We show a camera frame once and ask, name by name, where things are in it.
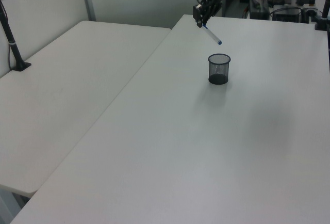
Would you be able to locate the black mesh pen cup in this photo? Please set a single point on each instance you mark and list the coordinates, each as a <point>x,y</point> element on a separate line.
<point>219,71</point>

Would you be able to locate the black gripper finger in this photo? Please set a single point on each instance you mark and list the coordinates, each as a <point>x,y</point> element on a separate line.
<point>212,6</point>
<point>198,13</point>

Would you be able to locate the black clamp with pole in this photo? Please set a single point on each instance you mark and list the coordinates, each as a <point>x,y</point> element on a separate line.
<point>322,20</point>

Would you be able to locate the black camera pole stand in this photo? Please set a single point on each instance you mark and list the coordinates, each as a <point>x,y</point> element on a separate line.
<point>14,51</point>

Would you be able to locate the blue and white marker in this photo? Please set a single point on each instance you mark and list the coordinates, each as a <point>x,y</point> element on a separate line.
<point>212,36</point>

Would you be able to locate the black equipment box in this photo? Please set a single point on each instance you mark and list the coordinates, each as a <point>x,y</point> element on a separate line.
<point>259,9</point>

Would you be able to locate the white side table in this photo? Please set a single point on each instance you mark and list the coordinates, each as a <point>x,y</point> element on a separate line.
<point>64,92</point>

